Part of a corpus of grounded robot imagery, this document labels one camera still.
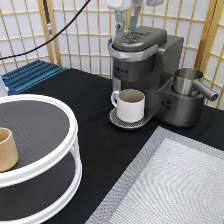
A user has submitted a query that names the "tan wooden cup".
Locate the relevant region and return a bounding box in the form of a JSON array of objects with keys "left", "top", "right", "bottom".
[{"left": 0, "top": 128, "right": 19, "bottom": 172}]

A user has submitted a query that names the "steel milk frother jug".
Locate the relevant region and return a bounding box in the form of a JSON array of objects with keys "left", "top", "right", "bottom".
[{"left": 173, "top": 68, "right": 218, "bottom": 101}]

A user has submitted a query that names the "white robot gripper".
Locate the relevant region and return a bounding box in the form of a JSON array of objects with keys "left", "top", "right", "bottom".
[{"left": 106, "top": 0, "right": 164, "bottom": 37}]

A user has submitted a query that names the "white two-tier round shelf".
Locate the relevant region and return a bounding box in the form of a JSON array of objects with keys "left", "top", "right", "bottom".
[{"left": 0, "top": 94, "right": 82, "bottom": 224}]

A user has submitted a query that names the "wooden shoji folding screen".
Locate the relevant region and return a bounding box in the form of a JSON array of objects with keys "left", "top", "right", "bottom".
[{"left": 0, "top": 0, "right": 224, "bottom": 110}]

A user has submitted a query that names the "blue ridged metal rack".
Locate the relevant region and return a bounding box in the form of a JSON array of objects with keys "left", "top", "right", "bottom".
[{"left": 2, "top": 60, "right": 66, "bottom": 95}]

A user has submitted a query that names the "grey woven placemat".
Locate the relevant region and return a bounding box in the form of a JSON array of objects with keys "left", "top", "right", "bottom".
[{"left": 85, "top": 127, "right": 224, "bottom": 224}]

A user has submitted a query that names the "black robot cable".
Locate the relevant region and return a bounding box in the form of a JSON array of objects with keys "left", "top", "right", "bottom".
[{"left": 0, "top": 0, "right": 92, "bottom": 62}]

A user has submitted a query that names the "grey coffee machine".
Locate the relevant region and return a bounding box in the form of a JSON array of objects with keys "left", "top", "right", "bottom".
[{"left": 108, "top": 26, "right": 204, "bottom": 130}]

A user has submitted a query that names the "white ceramic mug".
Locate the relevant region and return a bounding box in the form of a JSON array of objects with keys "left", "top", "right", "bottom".
[{"left": 111, "top": 89, "right": 145, "bottom": 122}]

